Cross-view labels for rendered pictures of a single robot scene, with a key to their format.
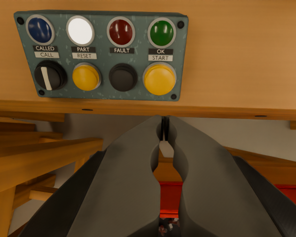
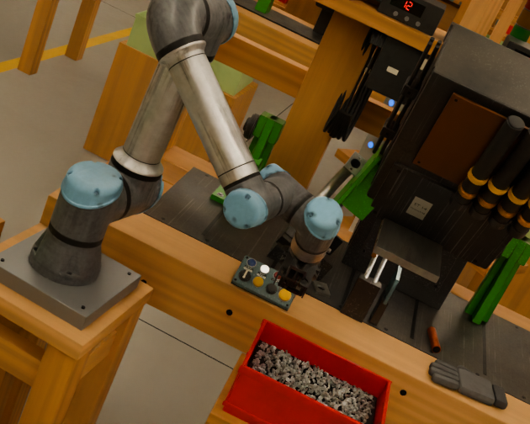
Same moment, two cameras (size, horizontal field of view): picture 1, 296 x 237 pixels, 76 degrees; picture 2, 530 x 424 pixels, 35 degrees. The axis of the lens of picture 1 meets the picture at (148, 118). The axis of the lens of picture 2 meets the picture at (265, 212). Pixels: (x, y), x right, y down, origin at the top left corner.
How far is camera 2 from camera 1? 189 cm
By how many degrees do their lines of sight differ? 63
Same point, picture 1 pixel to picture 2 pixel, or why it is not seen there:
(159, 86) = (284, 294)
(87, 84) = (259, 282)
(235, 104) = (310, 324)
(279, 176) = not seen: hidden behind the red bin
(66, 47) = (257, 271)
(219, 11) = (311, 302)
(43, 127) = not seen: outside the picture
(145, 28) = not seen: hidden behind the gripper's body
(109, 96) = (262, 293)
